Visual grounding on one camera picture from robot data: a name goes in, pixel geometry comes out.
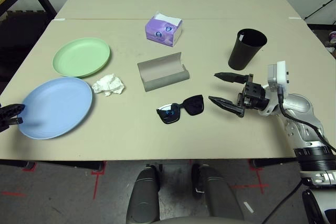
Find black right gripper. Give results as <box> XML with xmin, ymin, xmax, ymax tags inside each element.
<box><xmin>208</xmin><ymin>71</ymin><xmax>270</xmax><ymax>118</ymax></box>

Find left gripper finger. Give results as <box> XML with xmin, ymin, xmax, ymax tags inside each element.
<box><xmin>0</xmin><ymin>103</ymin><xmax>26</xmax><ymax>121</ymax></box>
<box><xmin>0</xmin><ymin>118</ymin><xmax>24</xmax><ymax>133</ymax></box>

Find black sunglasses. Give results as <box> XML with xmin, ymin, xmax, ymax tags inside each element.
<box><xmin>156</xmin><ymin>94</ymin><xmax>205</xmax><ymax>125</ymax></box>

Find blue plate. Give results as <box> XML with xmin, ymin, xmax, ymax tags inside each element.
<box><xmin>17</xmin><ymin>77</ymin><xmax>93</xmax><ymax>140</ymax></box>

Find white tissue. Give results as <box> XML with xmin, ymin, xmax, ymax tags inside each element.
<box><xmin>91</xmin><ymin>73</ymin><xmax>125</xmax><ymax>97</ymax></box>

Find black cup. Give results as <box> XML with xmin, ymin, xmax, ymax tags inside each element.
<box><xmin>227</xmin><ymin>28</ymin><xmax>268</xmax><ymax>71</ymax></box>

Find grey glasses case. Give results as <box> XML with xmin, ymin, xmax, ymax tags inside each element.
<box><xmin>136</xmin><ymin>52</ymin><xmax>190</xmax><ymax>93</ymax></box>

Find black foam floor mat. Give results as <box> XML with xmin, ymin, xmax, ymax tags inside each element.
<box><xmin>0</xmin><ymin>10</ymin><xmax>53</xmax><ymax>83</ymax></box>

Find green plate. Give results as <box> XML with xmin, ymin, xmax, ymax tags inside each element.
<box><xmin>52</xmin><ymin>37</ymin><xmax>111</xmax><ymax>78</ymax></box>

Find purple tissue pack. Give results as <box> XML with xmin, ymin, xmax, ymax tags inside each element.
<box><xmin>144</xmin><ymin>10</ymin><xmax>183</xmax><ymax>48</ymax></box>

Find red floor tape cross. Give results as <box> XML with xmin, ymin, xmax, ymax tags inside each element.
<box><xmin>90</xmin><ymin>161</ymin><xmax>107</xmax><ymax>200</ymax></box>
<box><xmin>233</xmin><ymin>167</ymin><xmax>270</xmax><ymax>195</ymax></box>

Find grey right robot leg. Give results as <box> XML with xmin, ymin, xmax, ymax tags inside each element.
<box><xmin>191</xmin><ymin>164</ymin><xmax>245</xmax><ymax>221</ymax></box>

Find grey robot leg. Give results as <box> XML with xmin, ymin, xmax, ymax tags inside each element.
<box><xmin>125</xmin><ymin>168</ymin><xmax>160</xmax><ymax>224</ymax></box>
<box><xmin>191</xmin><ymin>164</ymin><xmax>245</xmax><ymax>221</ymax></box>

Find white floor tape strip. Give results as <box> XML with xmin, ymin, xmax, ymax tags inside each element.
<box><xmin>243</xmin><ymin>201</ymin><xmax>255</xmax><ymax>214</ymax></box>

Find black tripod stand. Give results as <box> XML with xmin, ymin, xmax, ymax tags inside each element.
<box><xmin>303</xmin><ymin>0</ymin><xmax>336</xmax><ymax>25</ymax></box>

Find grey left robot leg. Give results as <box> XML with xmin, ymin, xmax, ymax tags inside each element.
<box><xmin>125</xmin><ymin>168</ymin><xmax>160</xmax><ymax>224</ymax></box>

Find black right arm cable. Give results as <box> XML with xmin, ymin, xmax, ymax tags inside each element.
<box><xmin>262</xmin><ymin>84</ymin><xmax>336</xmax><ymax>224</ymax></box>

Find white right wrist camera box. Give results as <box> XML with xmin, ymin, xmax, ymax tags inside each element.
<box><xmin>259</xmin><ymin>60</ymin><xmax>289</xmax><ymax>116</ymax></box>

